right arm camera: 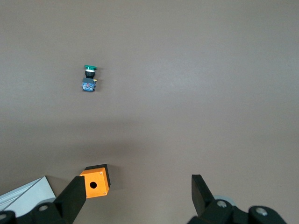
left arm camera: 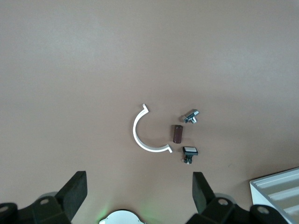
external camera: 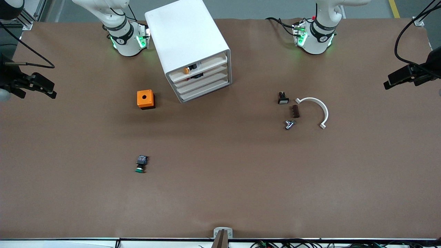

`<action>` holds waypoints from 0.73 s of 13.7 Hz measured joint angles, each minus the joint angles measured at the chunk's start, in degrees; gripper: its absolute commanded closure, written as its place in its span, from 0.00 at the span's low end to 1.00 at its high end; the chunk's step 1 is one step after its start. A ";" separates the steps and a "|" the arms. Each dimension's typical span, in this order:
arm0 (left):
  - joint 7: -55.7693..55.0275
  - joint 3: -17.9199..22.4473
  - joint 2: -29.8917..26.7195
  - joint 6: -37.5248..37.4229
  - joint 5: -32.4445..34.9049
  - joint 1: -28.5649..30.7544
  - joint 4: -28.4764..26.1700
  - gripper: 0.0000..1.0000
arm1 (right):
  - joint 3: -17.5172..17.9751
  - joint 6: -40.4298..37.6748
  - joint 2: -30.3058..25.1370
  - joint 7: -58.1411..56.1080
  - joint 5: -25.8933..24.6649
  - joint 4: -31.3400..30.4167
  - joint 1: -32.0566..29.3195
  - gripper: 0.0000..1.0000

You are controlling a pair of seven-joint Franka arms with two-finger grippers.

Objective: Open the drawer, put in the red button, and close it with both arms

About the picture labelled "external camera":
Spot aluminium frame profile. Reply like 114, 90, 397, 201
415, 0, 441, 22
20, 0, 48, 30

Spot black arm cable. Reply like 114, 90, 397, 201
394, 0, 441, 72
0, 21, 56, 69

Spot orange button enclosure box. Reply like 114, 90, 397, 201
136, 89, 156, 110

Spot brown upright post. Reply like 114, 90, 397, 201
212, 230, 229, 248

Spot green push button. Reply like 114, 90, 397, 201
134, 155, 150, 174

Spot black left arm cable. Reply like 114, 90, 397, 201
394, 0, 441, 72

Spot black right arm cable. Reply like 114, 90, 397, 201
0, 21, 56, 69

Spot white table edge rail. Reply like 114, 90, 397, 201
0, 238, 441, 248

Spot black base cable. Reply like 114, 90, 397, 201
265, 17, 297, 35

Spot metal table edge bracket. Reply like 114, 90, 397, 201
213, 227, 233, 239

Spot white half-ring clamp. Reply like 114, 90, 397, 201
295, 97, 329, 130

